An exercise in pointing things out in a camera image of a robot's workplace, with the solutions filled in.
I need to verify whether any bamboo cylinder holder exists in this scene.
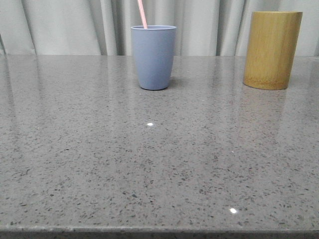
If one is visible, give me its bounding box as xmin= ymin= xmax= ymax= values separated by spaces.
xmin=243 ymin=11 xmax=303 ymax=90

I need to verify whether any blue plastic cup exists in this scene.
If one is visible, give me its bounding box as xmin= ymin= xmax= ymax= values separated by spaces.
xmin=131 ymin=25 xmax=177 ymax=91

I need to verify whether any grey pleated curtain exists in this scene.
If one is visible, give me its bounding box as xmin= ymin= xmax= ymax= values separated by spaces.
xmin=0 ymin=0 xmax=319 ymax=56

